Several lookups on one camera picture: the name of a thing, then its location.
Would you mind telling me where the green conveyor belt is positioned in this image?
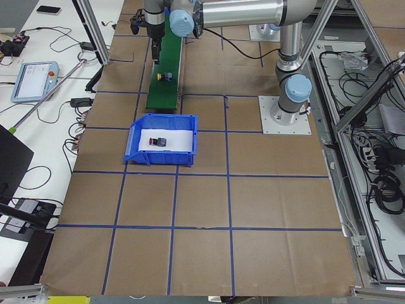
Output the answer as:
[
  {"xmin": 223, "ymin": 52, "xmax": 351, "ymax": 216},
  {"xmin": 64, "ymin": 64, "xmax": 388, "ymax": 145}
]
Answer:
[{"xmin": 146, "ymin": 15, "xmax": 182, "ymax": 110}]

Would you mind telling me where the yellow push button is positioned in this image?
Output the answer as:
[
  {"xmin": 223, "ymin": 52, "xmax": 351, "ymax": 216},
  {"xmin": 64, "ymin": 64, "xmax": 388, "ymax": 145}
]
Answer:
[{"xmin": 156, "ymin": 72, "xmax": 173, "ymax": 82}]

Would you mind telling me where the blue source bin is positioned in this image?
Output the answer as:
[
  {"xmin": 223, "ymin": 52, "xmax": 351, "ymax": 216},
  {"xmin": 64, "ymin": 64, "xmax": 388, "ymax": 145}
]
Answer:
[{"xmin": 124, "ymin": 113, "xmax": 198, "ymax": 167}]

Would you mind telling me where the red push button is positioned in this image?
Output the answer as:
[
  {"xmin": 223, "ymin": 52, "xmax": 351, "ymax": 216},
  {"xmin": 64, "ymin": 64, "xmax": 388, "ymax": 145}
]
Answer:
[{"xmin": 149, "ymin": 137, "xmax": 167, "ymax": 148}]

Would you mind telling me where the black smartphone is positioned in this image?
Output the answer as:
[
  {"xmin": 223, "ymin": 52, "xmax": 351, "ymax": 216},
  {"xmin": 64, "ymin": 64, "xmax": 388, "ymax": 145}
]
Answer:
[{"xmin": 36, "ymin": 5, "xmax": 61, "ymax": 15}]

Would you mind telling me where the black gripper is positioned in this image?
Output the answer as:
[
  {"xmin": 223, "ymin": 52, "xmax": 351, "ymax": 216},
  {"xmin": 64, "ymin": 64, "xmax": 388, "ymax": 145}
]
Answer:
[{"xmin": 147, "ymin": 23, "xmax": 165, "ymax": 61}]

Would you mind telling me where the black power adapter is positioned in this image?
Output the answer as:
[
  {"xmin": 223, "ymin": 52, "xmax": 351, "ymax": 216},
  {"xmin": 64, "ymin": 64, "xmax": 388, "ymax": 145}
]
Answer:
[{"xmin": 70, "ymin": 98, "xmax": 94, "ymax": 108}]

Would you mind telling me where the teach pendant tablet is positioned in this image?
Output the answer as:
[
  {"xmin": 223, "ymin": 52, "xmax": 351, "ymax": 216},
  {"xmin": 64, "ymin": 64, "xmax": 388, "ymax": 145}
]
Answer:
[{"xmin": 10, "ymin": 61, "xmax": 59, "ymax": 103}]

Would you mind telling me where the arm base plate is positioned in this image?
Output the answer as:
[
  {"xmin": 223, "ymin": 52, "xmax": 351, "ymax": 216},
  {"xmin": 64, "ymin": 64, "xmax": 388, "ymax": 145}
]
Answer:
[{"xmin": 258, "ymin": 96, "xmax": 311, "ymax": 136}]

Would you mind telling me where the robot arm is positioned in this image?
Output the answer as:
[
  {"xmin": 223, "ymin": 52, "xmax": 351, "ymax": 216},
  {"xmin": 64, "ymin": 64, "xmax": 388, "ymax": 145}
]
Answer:
[{"xmin": 131, "ymin": 0, "xmax": 316, "ymax": 126}]

